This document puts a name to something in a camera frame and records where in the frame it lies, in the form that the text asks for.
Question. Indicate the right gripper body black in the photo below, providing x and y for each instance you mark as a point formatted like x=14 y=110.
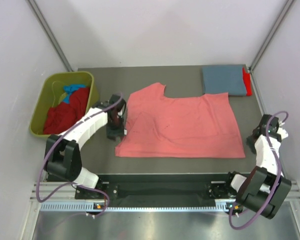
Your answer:
x=250 y=142

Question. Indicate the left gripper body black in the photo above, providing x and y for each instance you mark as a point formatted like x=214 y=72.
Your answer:
x=115 y=128

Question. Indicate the pink t shirt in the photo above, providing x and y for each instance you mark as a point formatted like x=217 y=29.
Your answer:
x=190 y=127

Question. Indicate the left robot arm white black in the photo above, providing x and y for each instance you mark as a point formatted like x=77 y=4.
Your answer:
x=63 y=151

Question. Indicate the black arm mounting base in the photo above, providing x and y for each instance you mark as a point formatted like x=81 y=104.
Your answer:
x=165 y=190

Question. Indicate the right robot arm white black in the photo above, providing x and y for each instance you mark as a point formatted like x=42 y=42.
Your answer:
x=265 y=187

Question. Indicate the dark red t shirt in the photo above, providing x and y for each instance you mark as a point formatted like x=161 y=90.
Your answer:
x=65 y=115

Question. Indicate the blue t shirt in bin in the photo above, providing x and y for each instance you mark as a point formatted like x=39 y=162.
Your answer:
x=70 y=89

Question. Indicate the folded grey-blue t shirt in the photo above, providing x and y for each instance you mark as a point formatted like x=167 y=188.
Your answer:
x=219 y=79

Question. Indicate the folded red t shirt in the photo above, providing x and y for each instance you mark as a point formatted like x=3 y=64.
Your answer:
x=247 y=82

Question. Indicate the olive green plastic bin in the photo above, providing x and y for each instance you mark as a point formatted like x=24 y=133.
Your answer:
x=52 y=94

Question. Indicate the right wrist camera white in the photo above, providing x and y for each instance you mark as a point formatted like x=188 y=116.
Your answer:
x=281 y=131

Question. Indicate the slotted cable duct rail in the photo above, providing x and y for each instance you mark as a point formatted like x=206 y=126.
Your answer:
x=218 y=205

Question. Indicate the left aluminium frame post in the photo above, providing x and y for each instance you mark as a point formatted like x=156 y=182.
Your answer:
x=49 y=33

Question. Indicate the aluminium frame post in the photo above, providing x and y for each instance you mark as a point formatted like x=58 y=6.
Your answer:
x=49 y=33
x=288 y=4

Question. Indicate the right aluminium frame post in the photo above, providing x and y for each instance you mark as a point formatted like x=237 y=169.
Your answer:
x=288 y=4

